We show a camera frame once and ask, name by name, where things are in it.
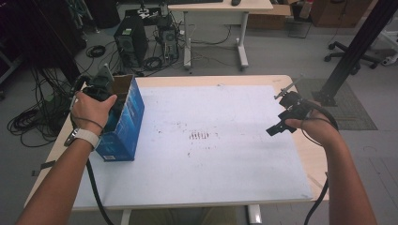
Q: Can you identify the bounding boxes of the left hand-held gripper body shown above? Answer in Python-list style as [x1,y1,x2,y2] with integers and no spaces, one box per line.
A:
[82,64,115,102]

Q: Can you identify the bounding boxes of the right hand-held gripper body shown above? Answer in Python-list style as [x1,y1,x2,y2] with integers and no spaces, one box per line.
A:
[274,74,314,122]

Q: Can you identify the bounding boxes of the blue cardboard box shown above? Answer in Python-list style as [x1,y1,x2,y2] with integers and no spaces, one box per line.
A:
[94,74,145,162]

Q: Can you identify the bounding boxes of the person's left hand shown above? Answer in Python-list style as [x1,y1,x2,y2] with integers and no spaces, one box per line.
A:
[70,91,118,136]

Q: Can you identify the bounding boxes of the person's right hand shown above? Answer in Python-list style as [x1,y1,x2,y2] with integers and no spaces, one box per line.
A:
[284,99,341,148]

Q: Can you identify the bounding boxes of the white band wristwatch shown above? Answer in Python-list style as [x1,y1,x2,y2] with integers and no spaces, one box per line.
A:
[64,127,100,150]

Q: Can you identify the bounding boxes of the large black computer tower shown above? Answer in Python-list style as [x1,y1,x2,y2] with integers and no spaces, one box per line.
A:
[113,15,148,68]

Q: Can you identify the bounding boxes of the dark floor mat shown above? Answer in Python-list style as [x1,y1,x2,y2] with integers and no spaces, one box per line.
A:
[294,78,378,131]

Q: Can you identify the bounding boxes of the black office chair base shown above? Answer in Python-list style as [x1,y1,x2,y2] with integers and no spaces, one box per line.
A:
[324,40,382,70]

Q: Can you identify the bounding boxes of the white table mat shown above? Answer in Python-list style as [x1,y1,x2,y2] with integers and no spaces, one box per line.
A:
[73,84,314,210]

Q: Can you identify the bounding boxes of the small black computer tower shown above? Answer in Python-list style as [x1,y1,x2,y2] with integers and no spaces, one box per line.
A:
[157,26,180,61]

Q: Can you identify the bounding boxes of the black tape strip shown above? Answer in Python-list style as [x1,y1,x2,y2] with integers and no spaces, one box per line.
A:
[31,160,56,177]

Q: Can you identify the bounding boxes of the open brown cardboard box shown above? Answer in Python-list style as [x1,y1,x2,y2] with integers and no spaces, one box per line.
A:
[247,4,294,31]

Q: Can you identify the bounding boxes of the wooden cabinet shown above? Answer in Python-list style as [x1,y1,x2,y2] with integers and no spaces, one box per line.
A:
[309,0,374,28]

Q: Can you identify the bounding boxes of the white desk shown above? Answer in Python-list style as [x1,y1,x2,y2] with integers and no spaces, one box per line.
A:
[167,0,275,71]

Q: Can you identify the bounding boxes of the small coiled black cable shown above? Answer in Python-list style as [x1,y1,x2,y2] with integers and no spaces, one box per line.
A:
[85,44,107,59]

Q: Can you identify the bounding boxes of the coiled cable beside towers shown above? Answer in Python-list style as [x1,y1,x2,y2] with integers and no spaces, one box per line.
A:
[142,56,164,71]

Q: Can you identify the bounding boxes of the tangled black floor cables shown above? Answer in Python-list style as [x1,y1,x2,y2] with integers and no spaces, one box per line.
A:
[7,67,79,148]

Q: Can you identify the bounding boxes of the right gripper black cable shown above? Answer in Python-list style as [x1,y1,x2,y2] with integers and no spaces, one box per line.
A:
[299,99,340,225]

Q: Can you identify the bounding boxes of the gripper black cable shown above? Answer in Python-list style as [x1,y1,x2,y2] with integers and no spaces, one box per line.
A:
[69,74,115,225]
[299,99,340,225]

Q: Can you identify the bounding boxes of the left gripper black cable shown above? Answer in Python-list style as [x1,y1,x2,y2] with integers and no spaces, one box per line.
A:
[69,74,115,225]

